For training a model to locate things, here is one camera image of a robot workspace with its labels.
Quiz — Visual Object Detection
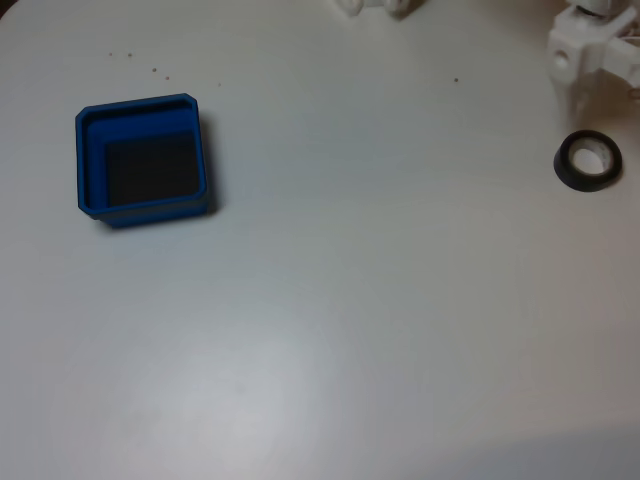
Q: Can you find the black tape roll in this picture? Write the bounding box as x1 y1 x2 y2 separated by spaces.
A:
553 128 625 195

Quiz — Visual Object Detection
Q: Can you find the blue square plastic box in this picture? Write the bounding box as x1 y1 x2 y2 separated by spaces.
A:
74 92 217 230

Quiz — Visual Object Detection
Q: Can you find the white camera box with mount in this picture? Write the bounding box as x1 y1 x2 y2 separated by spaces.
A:
602 37 640 87

